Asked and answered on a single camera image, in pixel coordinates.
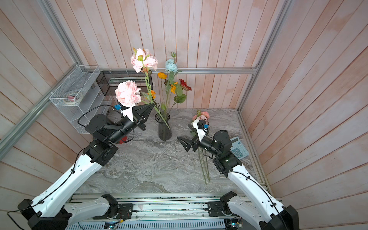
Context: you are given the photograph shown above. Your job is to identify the red flower stem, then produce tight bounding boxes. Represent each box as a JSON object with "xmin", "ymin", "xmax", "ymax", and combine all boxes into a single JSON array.
[{"xmin": 170, "ymin": 79, "xmax": 192, "ymax": 105}]

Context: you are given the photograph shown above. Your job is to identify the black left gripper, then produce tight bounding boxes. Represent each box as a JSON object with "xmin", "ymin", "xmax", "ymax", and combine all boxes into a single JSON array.
[{"xmin": 108, "ymin": 102, "xmax": 155, "ymax": 143}]

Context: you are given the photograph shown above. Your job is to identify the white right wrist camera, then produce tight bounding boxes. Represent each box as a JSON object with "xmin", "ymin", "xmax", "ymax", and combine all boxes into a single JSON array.
[{"xmin": 192, "ymin": 119, "xmax": 209, "ymax": 141}]

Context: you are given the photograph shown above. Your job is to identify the tape roll on shelf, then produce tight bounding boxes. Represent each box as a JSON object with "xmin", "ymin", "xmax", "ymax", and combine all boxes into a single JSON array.
[{"xmin": 63, "ymin": 92, "xmax": 83, "ymax": 105}]

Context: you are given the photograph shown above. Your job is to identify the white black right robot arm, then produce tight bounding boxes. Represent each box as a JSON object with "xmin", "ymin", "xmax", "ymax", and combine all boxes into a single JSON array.
[{"xmin": 177, "ymin": 130, "xmax": 300, "ymax": 230}]

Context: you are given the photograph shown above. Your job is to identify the light blue calculator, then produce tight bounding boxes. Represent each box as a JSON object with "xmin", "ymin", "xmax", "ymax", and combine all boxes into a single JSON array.
[{"xmin": 231, "ymin": 137, "xmax": 249, "ymax": 160}]

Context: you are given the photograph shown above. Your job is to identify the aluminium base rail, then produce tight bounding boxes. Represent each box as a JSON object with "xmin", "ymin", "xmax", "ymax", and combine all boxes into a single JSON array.
[{"xmin": 69, "ymin": 193, "xmax": 253, "ymax": 230}]

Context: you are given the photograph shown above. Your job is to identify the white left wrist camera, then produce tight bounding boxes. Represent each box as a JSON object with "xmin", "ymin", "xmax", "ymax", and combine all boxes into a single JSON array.
[{"xmin": 114, "ymin": 104, "xmax": 135, "ymax": 122}]

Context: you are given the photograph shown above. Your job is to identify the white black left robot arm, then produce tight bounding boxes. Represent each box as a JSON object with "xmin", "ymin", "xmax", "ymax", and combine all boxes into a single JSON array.
[{"xmin": 18, "ymin": 103, "xmax": 154, "ymax": 230}]

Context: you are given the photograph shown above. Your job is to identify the pink peony spray stem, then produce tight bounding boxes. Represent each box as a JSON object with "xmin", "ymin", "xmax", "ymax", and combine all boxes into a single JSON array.
[{"xmin": 192, "ymin": 110, "xmax": 211, "ymax": 185}]

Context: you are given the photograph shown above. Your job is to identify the dark ribbed glass vase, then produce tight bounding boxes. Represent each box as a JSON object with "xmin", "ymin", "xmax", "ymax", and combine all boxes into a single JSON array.
[{"xmin": 155, "ymin": 113, "xmax": 172, "ymax": 141}]

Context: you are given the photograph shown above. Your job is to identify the black wire mesh basket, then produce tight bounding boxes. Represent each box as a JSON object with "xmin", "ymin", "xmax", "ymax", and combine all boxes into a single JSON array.
[{"xmin": 96, "ymin": 71, "xmax": 148, "ymax": 97}]

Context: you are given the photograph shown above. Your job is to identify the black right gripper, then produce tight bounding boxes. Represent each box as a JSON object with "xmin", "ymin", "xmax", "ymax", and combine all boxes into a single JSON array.
[{"xmin": 179, "ymin": 126, "xmax": 222, "ymax": 160}]

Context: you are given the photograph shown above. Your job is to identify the light blue flower stem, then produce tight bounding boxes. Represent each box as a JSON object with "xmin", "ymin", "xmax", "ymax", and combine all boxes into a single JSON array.
[{"xmin": 165, "ymin": 52, "xmax": 179, "ymax": 79}]

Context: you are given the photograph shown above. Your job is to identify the white wire mesh shelf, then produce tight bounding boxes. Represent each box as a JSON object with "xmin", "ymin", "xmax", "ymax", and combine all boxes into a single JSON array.
[{"xmin": 50, "ymin": 65, "xmax": 112, "ymax": 134}]

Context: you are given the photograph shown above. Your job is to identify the orange flower stem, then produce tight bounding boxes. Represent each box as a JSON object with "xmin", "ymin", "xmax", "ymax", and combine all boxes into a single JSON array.
[{"xmin": 158, "ymin": 71, "xmax": 183, "ymax": 114}]

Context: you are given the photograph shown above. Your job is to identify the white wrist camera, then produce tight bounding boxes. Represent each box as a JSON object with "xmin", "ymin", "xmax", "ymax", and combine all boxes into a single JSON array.
[
  {"xmin": 192, "ymin": 119, "xmax": 209, "ymax": 141},
  {"xmin": 114, "ymin": 104, "xmax": 135, "ymax": 122}
]

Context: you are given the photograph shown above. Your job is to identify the pink carnation spray stem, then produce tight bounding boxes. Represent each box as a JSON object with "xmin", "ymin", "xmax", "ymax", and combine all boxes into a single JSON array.
[{"xmin": 198, "ymin": 149, "xmax": 207, "ymax": 185}]

